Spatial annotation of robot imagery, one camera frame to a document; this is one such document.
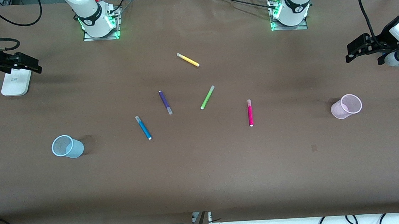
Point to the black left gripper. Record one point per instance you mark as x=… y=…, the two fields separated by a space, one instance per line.
x=383 y=42

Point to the green marker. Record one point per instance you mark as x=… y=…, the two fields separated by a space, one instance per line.
x=207 y=98

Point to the yellow marker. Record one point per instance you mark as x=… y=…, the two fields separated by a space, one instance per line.
x=190 y=60

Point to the blue mesh cup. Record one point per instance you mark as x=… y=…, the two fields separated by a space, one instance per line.
x=72 y=149

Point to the pink marker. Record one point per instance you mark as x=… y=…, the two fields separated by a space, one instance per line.
x=250 y=113

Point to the white rounded rectangular device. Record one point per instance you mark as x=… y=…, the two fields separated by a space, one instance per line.
x=16 y=85

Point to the purple marker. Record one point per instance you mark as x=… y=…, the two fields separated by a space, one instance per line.
x=164 y=100

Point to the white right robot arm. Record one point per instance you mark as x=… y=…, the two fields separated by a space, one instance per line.
x=88 y=10

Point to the blue marker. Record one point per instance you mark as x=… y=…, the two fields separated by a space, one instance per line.
x=144 y=129

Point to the pink mesh cup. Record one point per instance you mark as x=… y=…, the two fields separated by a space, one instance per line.
x=341 y=110

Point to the brown paper table cover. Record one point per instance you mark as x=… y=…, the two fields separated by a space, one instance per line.
x=204 y=168

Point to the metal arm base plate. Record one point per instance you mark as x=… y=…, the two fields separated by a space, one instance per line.
x=108 y=37
x=299 y=27

